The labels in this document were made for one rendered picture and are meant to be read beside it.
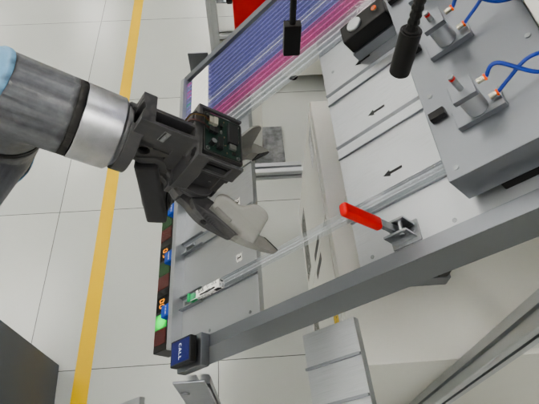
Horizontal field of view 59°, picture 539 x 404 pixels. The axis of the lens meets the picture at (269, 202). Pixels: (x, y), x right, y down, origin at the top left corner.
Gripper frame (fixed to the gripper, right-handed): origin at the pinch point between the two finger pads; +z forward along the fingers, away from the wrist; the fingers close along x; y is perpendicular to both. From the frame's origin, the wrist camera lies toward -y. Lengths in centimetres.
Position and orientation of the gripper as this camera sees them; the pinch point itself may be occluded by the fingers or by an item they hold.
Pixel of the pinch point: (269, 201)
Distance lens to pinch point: 59.2
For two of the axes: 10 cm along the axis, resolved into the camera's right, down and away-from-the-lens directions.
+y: 5.8, -5.0, -6.5
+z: 8.1, 2.9, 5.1
